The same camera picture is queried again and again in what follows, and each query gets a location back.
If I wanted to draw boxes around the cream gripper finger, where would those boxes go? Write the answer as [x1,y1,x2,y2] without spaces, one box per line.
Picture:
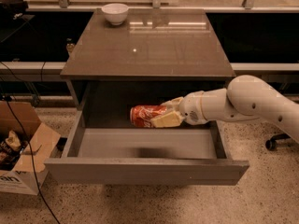
[150,110,184,128]
[162,97,183,111]

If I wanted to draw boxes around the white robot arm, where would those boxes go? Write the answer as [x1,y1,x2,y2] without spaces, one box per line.
[150,75,299,142]

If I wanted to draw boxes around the black bag on desk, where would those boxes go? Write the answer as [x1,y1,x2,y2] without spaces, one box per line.
[0,0,28,20]

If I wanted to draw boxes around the black cable on floor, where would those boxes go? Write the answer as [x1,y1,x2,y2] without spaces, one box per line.
[0,61,62,224]

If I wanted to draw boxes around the red coke can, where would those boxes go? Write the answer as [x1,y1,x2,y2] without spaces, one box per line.
[130,105,166,128]

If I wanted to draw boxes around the snack bags in box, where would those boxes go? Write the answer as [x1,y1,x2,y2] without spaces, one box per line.
[0,131,26,171]

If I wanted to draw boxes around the white ceramic bowl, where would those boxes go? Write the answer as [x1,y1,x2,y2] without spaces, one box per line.
[101,3,129,25]

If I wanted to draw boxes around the black office chair base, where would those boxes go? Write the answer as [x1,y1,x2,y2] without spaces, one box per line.
[265,133,290,151]

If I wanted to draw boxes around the open grey top drawer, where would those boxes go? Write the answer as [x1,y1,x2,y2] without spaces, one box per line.
[44,81,249,186]

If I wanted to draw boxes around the grey cabinet with glossy top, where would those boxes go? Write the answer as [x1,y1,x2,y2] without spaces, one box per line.
[61,8,235,109]

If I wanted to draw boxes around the small bottle behind cabinet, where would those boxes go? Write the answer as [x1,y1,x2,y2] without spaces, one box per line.
[66,38,75,54]

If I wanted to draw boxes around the brown cardboard box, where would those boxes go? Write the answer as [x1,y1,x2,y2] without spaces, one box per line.
[0,101,61,195]

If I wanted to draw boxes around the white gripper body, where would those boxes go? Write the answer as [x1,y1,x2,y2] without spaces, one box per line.
[179,91,207,125]

